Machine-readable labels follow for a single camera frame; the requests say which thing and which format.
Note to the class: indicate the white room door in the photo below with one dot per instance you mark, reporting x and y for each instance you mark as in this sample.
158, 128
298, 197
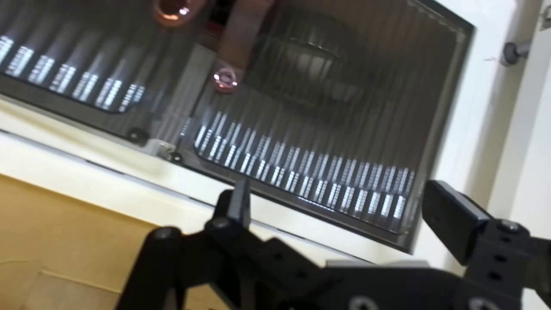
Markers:
535, 143

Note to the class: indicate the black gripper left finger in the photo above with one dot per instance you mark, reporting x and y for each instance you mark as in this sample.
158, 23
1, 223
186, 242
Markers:
241, 200

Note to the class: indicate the white stacked storage cabinet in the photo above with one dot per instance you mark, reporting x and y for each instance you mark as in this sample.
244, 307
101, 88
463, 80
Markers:
113, 178

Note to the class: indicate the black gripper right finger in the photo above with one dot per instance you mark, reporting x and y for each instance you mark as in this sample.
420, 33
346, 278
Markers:
458, 224

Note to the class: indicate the dark translucent cabinet door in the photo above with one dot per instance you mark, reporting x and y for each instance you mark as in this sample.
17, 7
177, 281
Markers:
354, 92
86, 45

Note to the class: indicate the large brown cardboard box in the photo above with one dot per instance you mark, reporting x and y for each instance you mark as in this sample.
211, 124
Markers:
62, 247

